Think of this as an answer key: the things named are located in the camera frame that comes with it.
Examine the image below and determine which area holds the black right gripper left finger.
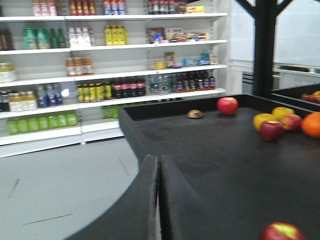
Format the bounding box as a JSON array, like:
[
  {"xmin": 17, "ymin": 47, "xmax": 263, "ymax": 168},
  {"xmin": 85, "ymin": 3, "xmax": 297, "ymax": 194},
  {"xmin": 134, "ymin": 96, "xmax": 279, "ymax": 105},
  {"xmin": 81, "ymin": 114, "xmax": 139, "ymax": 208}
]
[{"xmin": 67, "ymin": 155, "xmax": 159, "ymax": 240}]

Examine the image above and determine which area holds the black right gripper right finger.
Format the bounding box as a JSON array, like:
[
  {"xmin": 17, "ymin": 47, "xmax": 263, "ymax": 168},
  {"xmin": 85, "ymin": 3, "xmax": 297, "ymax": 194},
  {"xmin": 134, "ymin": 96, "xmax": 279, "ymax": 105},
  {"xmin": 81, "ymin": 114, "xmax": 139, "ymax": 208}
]
[{"xmin": 159, "ymin": 155, "xmax": 250, "ymax": 240}]

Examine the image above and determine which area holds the black upright post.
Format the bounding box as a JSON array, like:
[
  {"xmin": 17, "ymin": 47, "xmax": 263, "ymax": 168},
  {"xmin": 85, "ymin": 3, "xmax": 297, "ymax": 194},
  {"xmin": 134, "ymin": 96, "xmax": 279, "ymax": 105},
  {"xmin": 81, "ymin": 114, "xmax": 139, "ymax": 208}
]
[{"xmin": 236, "ymin": 0, "xmax": 292, "ymax": 98}]

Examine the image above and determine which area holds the black wooden produce display stand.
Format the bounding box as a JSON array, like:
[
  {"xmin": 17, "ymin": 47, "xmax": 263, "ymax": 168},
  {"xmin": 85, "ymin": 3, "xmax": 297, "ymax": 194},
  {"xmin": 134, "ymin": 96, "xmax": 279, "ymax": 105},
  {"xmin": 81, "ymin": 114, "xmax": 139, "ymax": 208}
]
[{"xmin": 118, "ymin": 94, "xmax": 320, "ymax": 240}]

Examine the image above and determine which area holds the brown bread roll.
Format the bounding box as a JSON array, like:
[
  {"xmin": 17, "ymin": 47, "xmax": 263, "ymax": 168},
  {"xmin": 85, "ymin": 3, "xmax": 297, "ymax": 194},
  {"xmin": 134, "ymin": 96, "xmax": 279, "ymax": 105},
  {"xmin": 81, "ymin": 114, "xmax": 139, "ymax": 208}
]
[{"xmin": 187, "ymin": 109, "xmax": 204, "ymax": 119}]

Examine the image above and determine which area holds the white store shelving unit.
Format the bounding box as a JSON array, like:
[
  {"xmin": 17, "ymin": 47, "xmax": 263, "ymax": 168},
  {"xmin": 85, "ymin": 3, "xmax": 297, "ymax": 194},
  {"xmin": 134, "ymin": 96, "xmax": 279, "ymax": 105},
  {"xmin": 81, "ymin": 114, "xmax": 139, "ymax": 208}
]
[{"xmin": 0, "ymin": 0, "xmax": 231, "ymax": 158}]

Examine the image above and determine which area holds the bright red apple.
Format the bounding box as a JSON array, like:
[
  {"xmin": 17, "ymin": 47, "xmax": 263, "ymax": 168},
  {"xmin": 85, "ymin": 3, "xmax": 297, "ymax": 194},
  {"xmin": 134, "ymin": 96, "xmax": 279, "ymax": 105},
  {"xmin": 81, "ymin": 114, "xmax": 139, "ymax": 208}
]
[{"xmin": 217, "ymin": 97, "xmax": 239, "ymax": 116}]

